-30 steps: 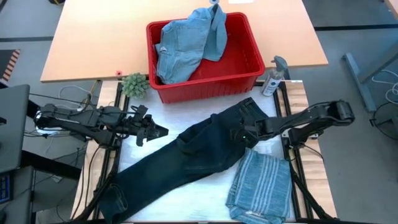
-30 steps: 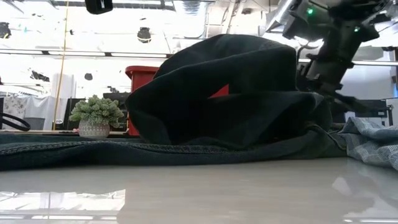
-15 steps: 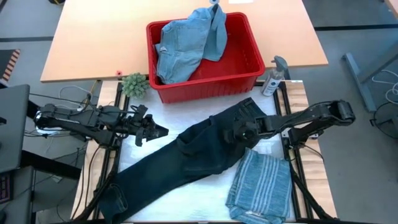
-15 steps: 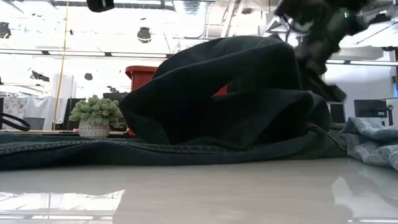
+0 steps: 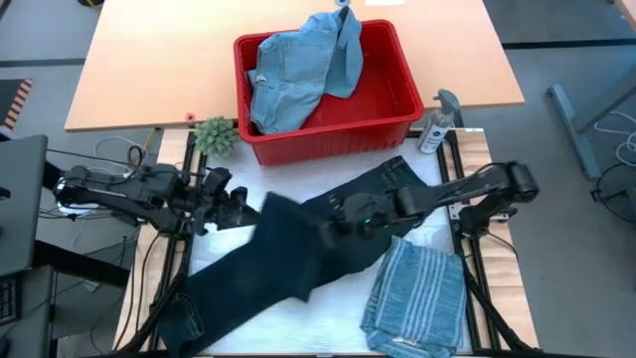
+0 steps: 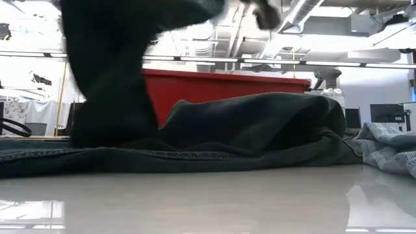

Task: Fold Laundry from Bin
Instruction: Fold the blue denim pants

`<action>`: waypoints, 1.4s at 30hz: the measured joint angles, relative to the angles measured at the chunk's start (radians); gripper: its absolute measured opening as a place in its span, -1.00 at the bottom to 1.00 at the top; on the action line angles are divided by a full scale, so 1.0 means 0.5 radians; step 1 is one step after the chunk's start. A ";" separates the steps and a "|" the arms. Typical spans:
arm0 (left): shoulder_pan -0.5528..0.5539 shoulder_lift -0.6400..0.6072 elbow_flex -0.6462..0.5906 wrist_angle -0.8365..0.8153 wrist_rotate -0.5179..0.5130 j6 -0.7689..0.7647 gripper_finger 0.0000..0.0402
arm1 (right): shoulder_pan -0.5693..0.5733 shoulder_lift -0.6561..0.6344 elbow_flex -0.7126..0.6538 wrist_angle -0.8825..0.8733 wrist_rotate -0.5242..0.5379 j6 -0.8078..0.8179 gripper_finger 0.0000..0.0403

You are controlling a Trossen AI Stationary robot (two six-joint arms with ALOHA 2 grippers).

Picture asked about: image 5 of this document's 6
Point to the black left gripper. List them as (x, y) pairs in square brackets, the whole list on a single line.
[(211, 211)]

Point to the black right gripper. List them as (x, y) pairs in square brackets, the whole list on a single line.
[(363, 214)]

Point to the dark navy garment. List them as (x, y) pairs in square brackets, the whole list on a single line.
[(278, 268)]

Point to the blue white-striped button shirt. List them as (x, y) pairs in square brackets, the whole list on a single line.
[(417, 298)]

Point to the light blue jeans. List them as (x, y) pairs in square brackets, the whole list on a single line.
[(293, 74)]

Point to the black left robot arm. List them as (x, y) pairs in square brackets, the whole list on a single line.
[(124, 191)]

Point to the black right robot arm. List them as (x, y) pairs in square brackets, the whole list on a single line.
[(472, 189)]

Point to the red plastic laundry bin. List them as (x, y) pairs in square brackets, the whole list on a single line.
[(382, 104)]

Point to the small green succulent plant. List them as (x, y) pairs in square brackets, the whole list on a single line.
[(215, 136)]

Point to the light wooden side board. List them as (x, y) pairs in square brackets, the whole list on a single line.
[(477, 159), (171, 146)]

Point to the small pink object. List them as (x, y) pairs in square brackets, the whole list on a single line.
[(190, 117)]

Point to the clear spray bottle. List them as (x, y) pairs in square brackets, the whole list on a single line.
[(434, 131)]

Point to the white round disc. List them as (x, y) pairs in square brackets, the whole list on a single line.
[(69, 209)]

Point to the large tan wooden table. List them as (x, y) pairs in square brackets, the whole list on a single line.
[(149, 59)]

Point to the white paper sheet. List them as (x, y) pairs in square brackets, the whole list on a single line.
[(385, 2)]

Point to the grey laptop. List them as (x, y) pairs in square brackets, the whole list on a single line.
[(20, 199)]

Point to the grey metal table leg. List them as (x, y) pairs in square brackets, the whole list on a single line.
[(571, 124)]

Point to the hazard-striped floor mat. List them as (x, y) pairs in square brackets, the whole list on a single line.
[(15, 104)]

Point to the black keyboard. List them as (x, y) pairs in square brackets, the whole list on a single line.
[(7, 298)]

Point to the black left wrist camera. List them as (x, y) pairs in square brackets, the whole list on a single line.
[(217, 180)]

